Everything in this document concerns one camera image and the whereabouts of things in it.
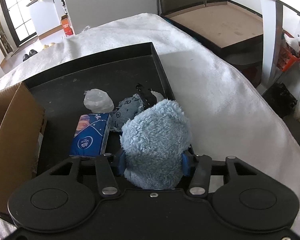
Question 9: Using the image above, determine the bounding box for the orange cardboard carton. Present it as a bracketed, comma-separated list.
[61, 14, 74, 36]

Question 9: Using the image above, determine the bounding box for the brown framed board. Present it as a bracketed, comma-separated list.
[161, 0, 263, 57]

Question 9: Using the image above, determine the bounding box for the white bed blanket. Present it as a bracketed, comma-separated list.
[0, 13, 300, 236]

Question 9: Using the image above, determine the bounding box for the black slipper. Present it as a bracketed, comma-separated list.
[23, 54, 30, 62]
[29, 49, 38, 57]

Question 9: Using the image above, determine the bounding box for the brown cardboard box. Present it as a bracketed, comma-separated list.
[0, 82, 45, 214]

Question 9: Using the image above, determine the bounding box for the black shallow tray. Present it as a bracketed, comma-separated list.
[23, 42, 175, 174]

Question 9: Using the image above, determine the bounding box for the fluffy light blue plush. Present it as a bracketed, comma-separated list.
[120, 99, 192, 190]

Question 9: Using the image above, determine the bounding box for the black stitched fabric piece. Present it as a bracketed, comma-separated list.
[136, 83, 164, 110]

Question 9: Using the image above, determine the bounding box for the orange storage basket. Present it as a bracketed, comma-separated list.
[276, 30, 300, 72]

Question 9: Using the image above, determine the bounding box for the white plastic ball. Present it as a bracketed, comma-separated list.
[83, 89, 114, 113]

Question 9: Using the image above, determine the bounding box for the black spray bottle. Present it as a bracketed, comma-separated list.
[61, 0, 68, 15]

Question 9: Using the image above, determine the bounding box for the blue denim fabric scrap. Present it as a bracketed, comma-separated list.
[110, 94, 144, 133]

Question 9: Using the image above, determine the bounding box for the left black slipper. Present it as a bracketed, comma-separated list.
[23, 54, 30, 62]

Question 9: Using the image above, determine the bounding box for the white side table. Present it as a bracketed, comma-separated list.
[257, 0, 300, 95]

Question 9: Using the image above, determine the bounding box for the right black slipper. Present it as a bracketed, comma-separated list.
[29, 49, 38, 57]

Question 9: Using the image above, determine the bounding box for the white kitchen cabinet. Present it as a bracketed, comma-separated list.
[26, 0, 65, 37]

